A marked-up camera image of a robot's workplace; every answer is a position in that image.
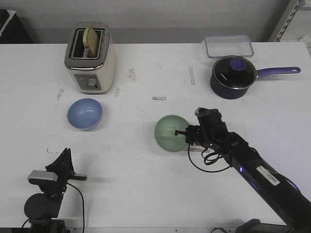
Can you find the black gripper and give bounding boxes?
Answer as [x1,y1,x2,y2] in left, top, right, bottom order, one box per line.
[174,125,202,146]
[38,148,87,194]

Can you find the green plastic bowl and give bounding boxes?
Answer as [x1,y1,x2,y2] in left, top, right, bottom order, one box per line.
[154,115,189,152]

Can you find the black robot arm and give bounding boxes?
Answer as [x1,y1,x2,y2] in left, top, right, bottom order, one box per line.
[175,107,311,233]
[24,148,87,233]

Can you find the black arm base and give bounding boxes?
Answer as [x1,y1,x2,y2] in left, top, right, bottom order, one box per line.
[210,218,294,233]

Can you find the blue plastic bowl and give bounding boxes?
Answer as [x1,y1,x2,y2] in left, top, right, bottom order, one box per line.
[67,98,103,131]

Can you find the dark blue saucepan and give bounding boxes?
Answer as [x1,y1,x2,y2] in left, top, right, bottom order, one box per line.
[210,67,301,100]

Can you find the glass pot lid blue knob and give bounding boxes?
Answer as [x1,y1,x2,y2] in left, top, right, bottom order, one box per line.
[212,55,257,89]

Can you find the cream two-slot toaster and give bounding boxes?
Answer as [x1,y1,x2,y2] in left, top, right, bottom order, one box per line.
[65,22,116,94]

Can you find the clear plastic food container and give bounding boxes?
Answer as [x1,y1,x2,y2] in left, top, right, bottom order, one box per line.
[204,35,254,58]

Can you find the toast slice in toaster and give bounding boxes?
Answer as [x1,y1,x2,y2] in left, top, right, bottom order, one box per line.
[83,27,99,58]

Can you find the white slotted shelf upright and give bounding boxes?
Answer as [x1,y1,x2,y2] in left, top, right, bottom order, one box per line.
[268,0,306,42]

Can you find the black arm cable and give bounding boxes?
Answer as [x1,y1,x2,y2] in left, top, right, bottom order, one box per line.
[187,143,231,173]
[20,182,86,231]

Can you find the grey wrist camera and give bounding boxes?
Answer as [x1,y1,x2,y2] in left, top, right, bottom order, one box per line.
[28,170,58,184]

